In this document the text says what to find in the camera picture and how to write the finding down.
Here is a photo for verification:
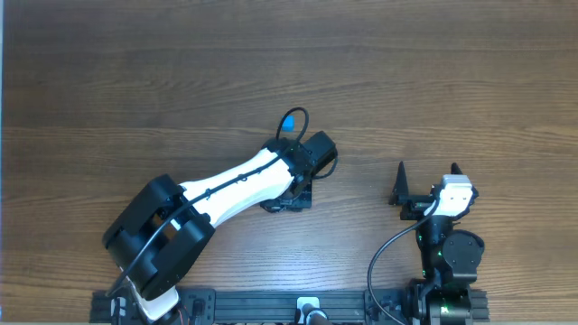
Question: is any mounting rail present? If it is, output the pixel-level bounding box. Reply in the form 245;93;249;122
89;288;491;325

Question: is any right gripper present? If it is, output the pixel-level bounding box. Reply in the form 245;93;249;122
388;161;464;221

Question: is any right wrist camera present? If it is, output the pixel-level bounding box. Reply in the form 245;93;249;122
423;173;474;218

